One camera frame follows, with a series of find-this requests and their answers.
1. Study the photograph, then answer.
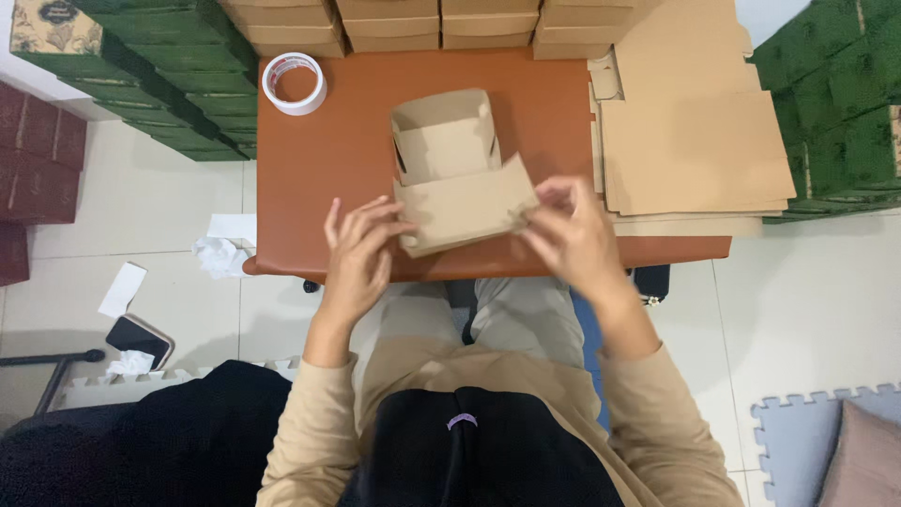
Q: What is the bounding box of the person's right hand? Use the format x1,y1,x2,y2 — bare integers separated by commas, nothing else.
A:
519,175,629,305

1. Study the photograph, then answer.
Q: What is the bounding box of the black metal stand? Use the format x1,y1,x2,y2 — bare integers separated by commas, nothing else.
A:
0,348,107,417

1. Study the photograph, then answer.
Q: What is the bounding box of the black cloth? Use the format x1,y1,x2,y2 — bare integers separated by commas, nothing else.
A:
0,360,294,507

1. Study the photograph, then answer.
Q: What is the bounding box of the stack of flat kraft sheets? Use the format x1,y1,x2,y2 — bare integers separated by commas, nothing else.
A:
587,0,798,238

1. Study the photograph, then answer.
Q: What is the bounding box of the pink cushion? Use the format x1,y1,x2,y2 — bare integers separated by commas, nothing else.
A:
816,399,901,507

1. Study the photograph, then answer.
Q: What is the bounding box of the white paper piece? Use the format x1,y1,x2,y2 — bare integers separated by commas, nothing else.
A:
207,213,259,248

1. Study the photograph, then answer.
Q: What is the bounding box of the grey foam puzzle mat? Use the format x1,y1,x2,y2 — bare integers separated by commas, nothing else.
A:
749,382,901,507

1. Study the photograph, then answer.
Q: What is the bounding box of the stack of folded kraft boxes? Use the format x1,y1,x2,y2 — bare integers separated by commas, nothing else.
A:
217,0,636,61

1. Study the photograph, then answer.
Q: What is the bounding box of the stack of green boxes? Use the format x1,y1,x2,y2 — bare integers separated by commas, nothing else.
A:
747,0,901,225
10,0,260,163

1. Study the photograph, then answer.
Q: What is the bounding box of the white tape roll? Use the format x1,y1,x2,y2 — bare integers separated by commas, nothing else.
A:
261,52,328,117

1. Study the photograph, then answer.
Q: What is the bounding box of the white paper strip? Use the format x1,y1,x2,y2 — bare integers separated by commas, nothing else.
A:
97,262,149,320

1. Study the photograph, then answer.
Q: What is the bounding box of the kraft cardboard box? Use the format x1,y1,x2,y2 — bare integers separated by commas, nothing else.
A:
390,88,542,259

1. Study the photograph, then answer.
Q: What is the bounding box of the small crumpled white tissue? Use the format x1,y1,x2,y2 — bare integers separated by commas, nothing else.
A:
106,350,156,378

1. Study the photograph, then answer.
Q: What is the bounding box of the person's left hand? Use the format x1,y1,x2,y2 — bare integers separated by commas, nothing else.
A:
320,197,419,323

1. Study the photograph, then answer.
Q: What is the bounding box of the white foam puzzle mat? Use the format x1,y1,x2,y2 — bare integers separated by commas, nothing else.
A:
59,356,303,411

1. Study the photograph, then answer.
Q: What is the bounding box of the stack of dark red boxes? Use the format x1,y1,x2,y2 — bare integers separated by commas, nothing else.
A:
0,80,89,289

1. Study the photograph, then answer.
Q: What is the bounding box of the blue seat cushion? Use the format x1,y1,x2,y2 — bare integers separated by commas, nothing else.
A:
569,287,611,432

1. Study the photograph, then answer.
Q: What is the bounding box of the black smartphone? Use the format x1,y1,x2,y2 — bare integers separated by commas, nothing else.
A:
105,314,175,371

